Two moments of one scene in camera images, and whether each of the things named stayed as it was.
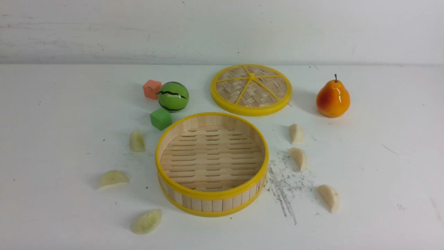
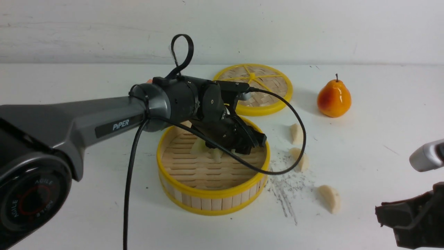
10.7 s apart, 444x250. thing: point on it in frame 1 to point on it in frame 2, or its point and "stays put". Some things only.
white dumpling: [296, 134] stays put
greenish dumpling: [137, 141] to [199, 147]
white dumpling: [330, 197] stays put
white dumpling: [299, 158] stays put
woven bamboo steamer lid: [251, 89] stays put
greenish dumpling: [111, 177] to [217, 153]
